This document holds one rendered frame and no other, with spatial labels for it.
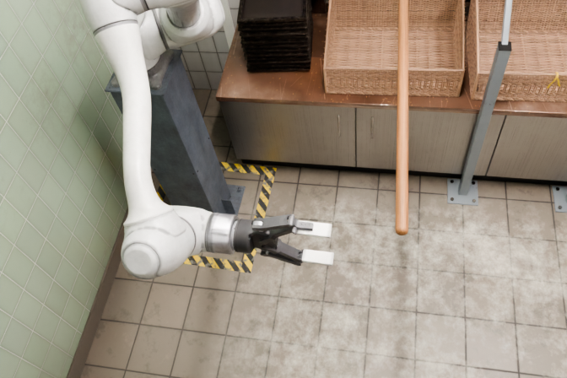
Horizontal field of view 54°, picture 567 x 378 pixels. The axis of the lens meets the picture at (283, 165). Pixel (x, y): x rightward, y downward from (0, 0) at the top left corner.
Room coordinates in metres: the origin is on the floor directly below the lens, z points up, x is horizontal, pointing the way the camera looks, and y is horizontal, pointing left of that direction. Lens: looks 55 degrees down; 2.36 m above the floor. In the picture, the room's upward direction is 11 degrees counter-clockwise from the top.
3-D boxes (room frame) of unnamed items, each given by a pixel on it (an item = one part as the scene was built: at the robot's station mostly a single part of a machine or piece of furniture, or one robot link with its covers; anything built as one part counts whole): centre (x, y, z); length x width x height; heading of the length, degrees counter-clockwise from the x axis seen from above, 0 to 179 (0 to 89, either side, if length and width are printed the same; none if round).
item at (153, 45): (1.48, 0.41, 1.17); 0.18 x 0.16 x 0.22; 99
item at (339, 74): (1.72, -0.56, 0.72); 0.56 x 0.49 x 0.28; 73
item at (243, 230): (0.59, 0.09, 1.27); 0.09 x 0.07 x 0.08; 71
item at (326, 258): (0.55, -0.04, 1.20); 0.07 x 0.03 x 0.01; 71
